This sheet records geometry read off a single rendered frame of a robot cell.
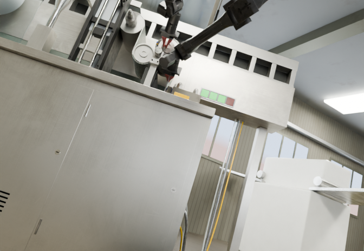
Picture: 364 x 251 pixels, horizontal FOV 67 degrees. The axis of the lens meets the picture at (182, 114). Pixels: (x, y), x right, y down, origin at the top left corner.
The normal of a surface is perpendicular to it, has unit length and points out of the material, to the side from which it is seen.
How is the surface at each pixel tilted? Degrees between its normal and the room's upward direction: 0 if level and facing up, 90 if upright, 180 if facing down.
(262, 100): 90
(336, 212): 90
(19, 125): 90
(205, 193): 90
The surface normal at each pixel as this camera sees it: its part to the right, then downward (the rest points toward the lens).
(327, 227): 0.44, -0.11
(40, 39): 0.10, -0.24
